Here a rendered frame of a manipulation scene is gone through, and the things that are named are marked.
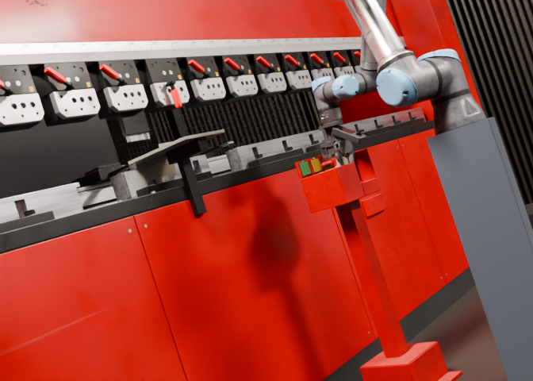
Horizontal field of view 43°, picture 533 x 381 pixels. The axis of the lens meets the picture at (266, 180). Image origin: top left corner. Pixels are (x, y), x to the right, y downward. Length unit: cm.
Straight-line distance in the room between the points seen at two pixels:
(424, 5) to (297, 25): 108
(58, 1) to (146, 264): 84
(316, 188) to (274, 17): 101
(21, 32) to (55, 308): 80
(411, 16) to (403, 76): 211
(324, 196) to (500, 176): 58
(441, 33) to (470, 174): 205
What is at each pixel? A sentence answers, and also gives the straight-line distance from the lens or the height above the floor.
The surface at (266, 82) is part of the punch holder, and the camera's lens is 278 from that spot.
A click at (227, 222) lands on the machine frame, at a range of 221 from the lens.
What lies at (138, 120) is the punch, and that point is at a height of 113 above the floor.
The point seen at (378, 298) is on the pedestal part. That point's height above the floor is 33.
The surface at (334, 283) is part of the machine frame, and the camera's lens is 260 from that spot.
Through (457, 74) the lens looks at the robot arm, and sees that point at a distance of 206.
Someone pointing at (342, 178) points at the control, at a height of 74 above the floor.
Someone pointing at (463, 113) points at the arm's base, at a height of 81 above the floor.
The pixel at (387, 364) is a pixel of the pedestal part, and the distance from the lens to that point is 233.
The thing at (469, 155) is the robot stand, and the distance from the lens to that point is 201.
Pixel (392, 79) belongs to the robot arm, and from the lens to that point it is 195.
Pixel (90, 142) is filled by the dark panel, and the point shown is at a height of 118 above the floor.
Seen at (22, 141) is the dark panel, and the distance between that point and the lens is 262.
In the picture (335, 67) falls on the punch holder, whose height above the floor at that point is 124.
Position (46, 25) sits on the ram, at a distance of 215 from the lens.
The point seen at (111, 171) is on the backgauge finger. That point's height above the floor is 101.
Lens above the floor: 76
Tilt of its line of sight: 1 degrees up
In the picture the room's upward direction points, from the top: 18 degrees counter-clockwise
